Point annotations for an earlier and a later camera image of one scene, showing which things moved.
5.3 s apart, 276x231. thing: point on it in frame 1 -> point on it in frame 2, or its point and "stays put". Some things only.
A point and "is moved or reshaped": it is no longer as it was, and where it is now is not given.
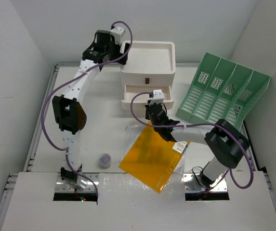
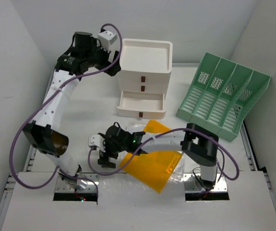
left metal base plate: (61, 186) stays put
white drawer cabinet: (151, 65) is moved or reshaped
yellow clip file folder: (152, 159) stays put
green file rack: (222, 90) stays put
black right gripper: (147, 115) -> (104, 157)
